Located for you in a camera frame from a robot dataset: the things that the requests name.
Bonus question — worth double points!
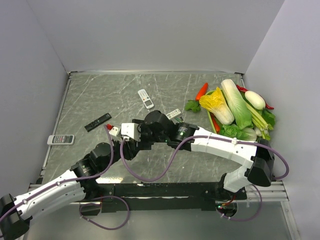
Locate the white remote middle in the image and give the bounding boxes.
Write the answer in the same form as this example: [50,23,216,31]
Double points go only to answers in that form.
[166,108,182,120]

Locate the red chili pepper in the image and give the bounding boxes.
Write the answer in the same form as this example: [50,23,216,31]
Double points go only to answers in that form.
[236,84,275,110]

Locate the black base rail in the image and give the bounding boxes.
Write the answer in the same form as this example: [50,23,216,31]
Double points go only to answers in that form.
[87,182,247,213]

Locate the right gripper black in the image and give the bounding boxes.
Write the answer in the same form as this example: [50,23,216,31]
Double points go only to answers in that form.
[132,118,169,150]

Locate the white grey remote left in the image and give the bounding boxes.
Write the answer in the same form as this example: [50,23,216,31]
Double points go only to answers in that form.
[47,134,75,146]

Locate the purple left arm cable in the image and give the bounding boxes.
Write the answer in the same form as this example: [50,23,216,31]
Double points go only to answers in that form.
[0,124,115,226]

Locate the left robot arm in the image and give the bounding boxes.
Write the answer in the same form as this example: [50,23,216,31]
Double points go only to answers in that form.
[0,138,138,240]

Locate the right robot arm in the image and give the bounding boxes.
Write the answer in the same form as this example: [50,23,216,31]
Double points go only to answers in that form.
[128,110,275,199]

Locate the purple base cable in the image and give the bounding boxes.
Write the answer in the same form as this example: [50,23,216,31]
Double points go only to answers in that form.
[79,196,130,230]

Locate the green plastic tray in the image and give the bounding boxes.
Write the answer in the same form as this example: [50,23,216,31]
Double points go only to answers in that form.
[205,89,266,143]

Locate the bok choy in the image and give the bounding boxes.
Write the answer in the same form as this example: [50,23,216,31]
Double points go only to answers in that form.
[239,127,271,141]

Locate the white remote far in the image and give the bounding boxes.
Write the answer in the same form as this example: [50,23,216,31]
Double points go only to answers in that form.
[138,89,155,110]

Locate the orange carrot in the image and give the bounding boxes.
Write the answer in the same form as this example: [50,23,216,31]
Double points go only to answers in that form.
[195,82,209,101]

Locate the green lettuce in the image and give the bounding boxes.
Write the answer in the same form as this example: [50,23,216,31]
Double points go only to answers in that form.
[219,124,249,140]

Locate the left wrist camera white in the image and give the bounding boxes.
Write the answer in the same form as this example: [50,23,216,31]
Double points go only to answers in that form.
[105,124,121,139]

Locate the red pepper in tray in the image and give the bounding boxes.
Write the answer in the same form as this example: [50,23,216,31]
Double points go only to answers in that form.
[210,113,221,134]

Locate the white eggplant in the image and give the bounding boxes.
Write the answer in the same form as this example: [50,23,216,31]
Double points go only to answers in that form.
[244,90,266,110]

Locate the green napa cabbage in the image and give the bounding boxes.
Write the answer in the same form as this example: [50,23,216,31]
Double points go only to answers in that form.
[221,79,252,130]

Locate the black remote control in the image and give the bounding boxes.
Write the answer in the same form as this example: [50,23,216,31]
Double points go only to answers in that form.
[84,113,112,132]

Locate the celery stalks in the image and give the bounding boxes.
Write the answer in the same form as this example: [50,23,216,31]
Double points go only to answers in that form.
[245,102,276,130]

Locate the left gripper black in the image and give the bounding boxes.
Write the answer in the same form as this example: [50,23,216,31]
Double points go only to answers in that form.
[99,135,139,172]

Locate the yellow napa cabbage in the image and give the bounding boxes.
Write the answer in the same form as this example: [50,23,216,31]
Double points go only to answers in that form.
[199,87,235,125]

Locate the green leaf by carrot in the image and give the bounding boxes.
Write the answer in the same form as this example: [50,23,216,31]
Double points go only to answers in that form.
[184,100,201,113]

